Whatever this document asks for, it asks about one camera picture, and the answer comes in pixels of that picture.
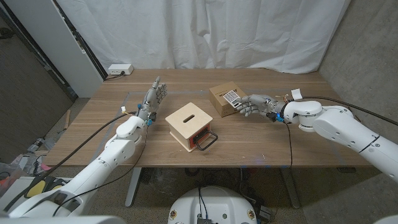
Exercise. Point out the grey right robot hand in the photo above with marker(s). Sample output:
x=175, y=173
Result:
x=261, y=105

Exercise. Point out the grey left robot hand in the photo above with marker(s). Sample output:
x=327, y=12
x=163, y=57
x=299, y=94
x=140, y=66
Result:
x=152, y=99

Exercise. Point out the small grey calculator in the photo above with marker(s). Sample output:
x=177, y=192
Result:
x=230, y=96

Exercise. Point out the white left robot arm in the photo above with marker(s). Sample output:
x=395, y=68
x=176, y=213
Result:
x=115, y=152

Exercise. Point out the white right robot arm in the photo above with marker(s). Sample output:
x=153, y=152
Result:
x=342, y=127

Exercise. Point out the brown cardboard box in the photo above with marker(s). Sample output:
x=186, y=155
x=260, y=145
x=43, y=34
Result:
x=219, y=104

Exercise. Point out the wooden drawer box with slot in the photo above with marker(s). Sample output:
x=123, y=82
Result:
x=186, y=124

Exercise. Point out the white power strip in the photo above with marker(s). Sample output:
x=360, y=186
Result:
x=119, y=68

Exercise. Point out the white curtain backdrop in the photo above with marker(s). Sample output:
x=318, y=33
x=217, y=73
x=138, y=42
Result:
x=202, y=31

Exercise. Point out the grey metal table leg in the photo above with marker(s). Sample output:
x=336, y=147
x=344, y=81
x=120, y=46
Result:
x=290, y=189
x=133, y=186

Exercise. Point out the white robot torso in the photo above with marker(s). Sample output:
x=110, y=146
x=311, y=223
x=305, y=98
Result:
x=217, y=202

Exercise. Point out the grey power adapter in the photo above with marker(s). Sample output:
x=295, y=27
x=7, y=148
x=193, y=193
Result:
x=264, y=212

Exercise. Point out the grey cylindrical motor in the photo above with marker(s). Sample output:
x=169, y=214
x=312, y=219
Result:
x=36, y=145

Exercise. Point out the white panel with black frame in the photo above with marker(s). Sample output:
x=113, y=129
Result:
x=56, y=40

